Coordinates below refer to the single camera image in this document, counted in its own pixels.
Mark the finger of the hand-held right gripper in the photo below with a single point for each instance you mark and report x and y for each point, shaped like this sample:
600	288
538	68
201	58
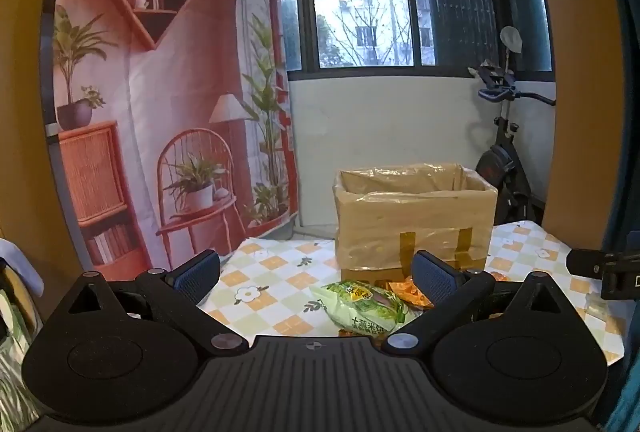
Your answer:
587	264

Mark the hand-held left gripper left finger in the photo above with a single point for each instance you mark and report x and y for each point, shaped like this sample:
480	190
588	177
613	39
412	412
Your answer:
197	276

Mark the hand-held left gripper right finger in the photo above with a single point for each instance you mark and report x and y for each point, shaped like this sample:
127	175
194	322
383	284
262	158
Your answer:
434	278

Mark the orange chips packet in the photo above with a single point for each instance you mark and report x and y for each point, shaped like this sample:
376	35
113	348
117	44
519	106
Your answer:
402	289

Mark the plastic-lined cardboard box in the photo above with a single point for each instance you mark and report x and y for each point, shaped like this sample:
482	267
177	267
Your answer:
415	222

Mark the green snack packet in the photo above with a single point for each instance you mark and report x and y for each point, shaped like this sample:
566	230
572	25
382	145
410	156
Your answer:
365	309

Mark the small clear packet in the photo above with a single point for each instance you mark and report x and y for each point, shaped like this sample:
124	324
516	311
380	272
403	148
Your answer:
594	308

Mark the checkered floral tablecloth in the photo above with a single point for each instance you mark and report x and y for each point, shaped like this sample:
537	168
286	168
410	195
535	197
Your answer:
280	282

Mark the black exercise bike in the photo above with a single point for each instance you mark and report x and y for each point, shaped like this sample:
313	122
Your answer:
500	166

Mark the white cloth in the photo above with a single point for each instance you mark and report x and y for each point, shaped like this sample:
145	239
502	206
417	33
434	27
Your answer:
20	262

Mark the printed room backdrop cloth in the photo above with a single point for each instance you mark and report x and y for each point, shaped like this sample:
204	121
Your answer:
175	86

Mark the green striped bag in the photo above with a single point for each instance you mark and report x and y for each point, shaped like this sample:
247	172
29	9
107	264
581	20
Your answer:
12	352

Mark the white round object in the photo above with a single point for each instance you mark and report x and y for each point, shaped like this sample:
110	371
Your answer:
511	37

